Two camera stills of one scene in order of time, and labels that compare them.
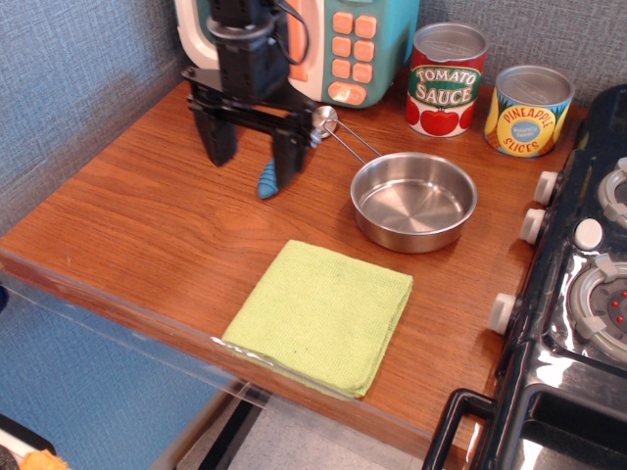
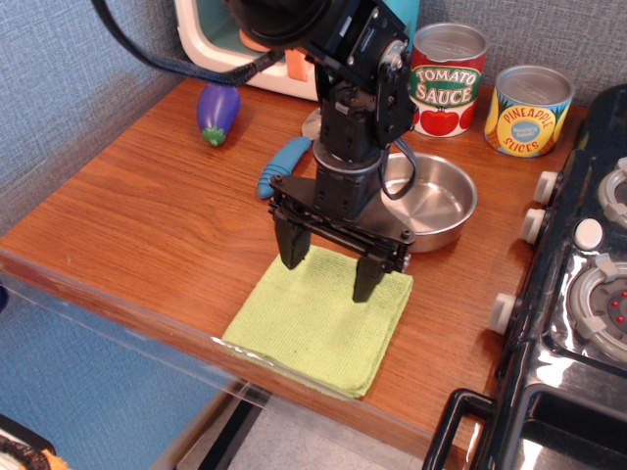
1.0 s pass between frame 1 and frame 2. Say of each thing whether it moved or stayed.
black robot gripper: moved
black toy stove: stayed
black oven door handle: stayed
